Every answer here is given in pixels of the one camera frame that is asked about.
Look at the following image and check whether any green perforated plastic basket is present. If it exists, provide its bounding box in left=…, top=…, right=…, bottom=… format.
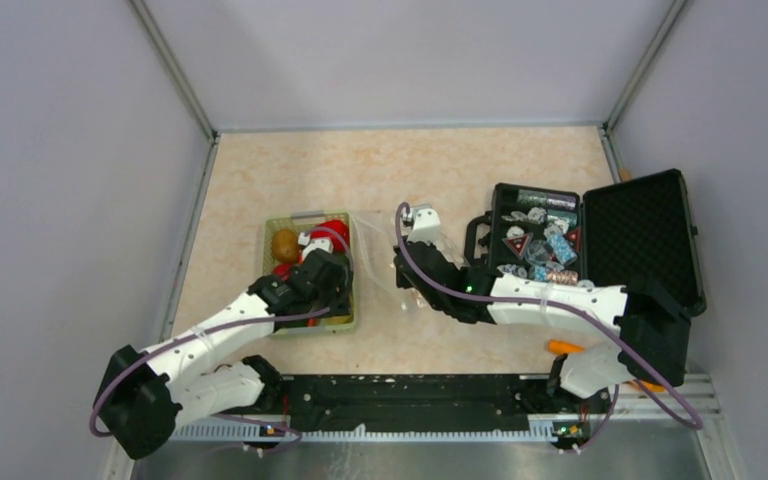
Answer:
left=261, top=211, right=359, bottom=336

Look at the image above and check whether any clear polka dot zip bag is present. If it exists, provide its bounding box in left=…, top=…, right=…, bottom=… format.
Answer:
left=350, top=210, right=428, bottom=315

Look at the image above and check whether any yellow lemon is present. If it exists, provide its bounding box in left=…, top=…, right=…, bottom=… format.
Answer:
left=325, top=315, right=353, bottom=326

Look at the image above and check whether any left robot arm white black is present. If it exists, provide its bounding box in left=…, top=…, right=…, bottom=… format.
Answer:
left=89, top=249, right=354, bottom=460

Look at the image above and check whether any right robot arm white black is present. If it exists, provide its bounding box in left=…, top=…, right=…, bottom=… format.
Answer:
left=394, top=241, right=690, bottom=412

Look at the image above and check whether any red bell pepper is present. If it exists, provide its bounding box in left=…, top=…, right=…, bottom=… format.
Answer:
left=310, top=219, right=351, bottom=254

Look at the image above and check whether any red apple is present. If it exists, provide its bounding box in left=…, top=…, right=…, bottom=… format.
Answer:
left=272, top=263, right=295, bottom=280

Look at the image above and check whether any brown potato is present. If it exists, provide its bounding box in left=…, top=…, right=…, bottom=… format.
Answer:
left=271, top=228, right=300, bottom=264

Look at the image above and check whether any black case with poker chips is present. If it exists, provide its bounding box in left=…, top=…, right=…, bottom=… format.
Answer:
left=463, top=169, right=707, bottom=317

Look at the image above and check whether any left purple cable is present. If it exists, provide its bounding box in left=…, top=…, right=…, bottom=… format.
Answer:
left=89, top=225, right=357, bottom=440

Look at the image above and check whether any purple cable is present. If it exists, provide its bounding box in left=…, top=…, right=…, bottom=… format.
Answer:
left=393, top=201, right=705, bottom=432
left=89, top=225, right=357, bottom=440

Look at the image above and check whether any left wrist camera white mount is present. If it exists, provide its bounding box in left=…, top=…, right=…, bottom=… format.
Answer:
left=297, top=231, right=334, bottom=263

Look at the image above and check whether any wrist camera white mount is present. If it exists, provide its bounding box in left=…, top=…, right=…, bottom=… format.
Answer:
left=297, top=231, right=334, bottom=263
left=401, top=204, right=441, bottom=245

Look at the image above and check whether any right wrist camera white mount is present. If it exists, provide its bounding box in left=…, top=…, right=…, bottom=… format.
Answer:
left=401, top=204, right=441, bottom=245

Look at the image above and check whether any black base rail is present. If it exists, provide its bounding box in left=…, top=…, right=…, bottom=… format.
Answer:
left=230, top=374, right=609, bottom=433

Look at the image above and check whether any orange handled tool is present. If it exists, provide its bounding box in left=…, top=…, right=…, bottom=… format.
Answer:
left=547, top=339, right=666, bottom=393

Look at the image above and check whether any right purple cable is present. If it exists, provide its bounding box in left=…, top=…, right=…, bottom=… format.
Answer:
left=393, top=201, right=705, bottom=432

